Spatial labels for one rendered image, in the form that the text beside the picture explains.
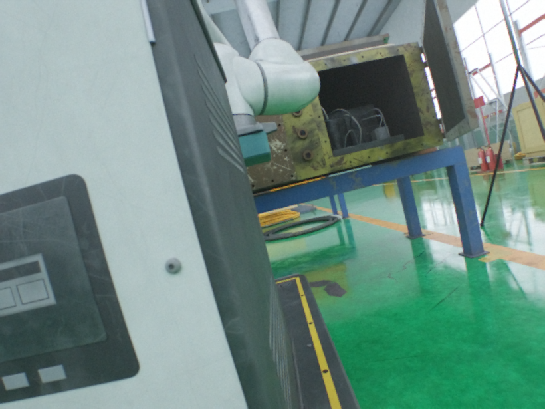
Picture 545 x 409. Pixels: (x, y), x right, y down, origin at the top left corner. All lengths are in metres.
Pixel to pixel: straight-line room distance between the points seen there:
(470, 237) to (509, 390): 1.02
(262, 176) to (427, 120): 0.92
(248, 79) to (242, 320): 0.67
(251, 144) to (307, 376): 0.51
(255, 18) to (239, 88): 0.30
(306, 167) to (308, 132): 0.18
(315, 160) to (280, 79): 0.67
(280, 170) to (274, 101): 0.60
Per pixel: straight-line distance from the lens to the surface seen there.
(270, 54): 0.86
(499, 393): 0.93
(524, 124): 6.68
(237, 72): 0.77
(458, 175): 1.73
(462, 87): 1.02
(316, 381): 0.48
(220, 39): 1.16
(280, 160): 1.36
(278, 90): 0.80
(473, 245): 1.81
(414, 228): 2.38
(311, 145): 1.41
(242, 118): 0.72
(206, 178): 0.16
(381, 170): 1.52
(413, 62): 1.71
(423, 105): 1.65
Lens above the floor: 0.61
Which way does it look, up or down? 3 degrees down
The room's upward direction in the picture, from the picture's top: 14 degrees counter-clockwise
